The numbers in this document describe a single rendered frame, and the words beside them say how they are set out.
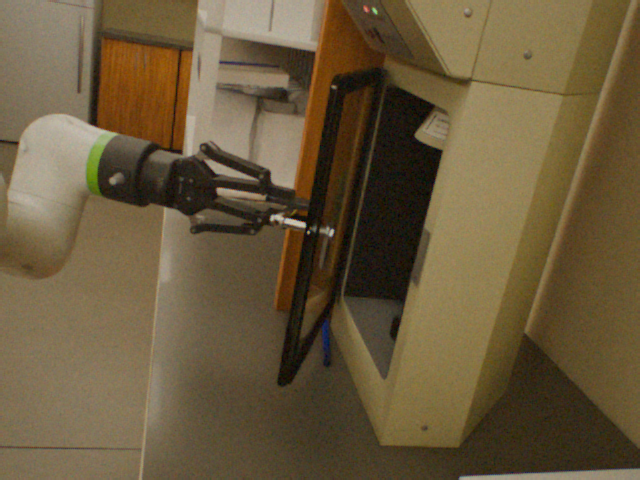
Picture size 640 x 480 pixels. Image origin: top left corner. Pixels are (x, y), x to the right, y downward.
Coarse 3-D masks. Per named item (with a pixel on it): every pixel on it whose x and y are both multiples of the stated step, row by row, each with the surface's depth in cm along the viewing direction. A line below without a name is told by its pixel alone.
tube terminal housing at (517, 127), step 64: (512, 0) 67; (576, 0) 68; (384, 64) 98; (512, 64) 69; (576, 64) 71; (448, 128) 74; (512, 128) 72; (576, 128) 82; (448, 192) 73; (512, 192) 75; (448, 256) 76; (512, 256) 78; (448, 320) 80; (512, 320) 89; (384, 384) 85; (448, 384) 83
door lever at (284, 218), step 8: (288, 208) 84; (296, 208) 85; (272, 216) 81; (280, 216) 80; (288, 216) 82; (296, 216) 86; (280, 224) 80; (288, 224) 80; (296, 224) 80; (304, 224) 80
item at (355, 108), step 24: (360, 96) 86; (360, 120) 91; (336, 144) 78; (360, 144) 97; (336, 168) 82; (312, 192) 74; (336, 192) 86; (312, 216) 75; (336, 216) 91; (336, 240) 97; (336, 264) 103; (312, 288) 87; (312, 312) 92; (288, 336) 80
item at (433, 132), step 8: (432, 112) 86; (440, 112) 83; (432, 120) 84; (440, 120) 83; (448, 120) 82; (424, 128) 85; (432, 128) 83; (440, 128) 82; (416, 136) 86; (424, 136) 84; (432, 136) 83; (440, 136) 82; (432, 144) 82; (440, 144) 81
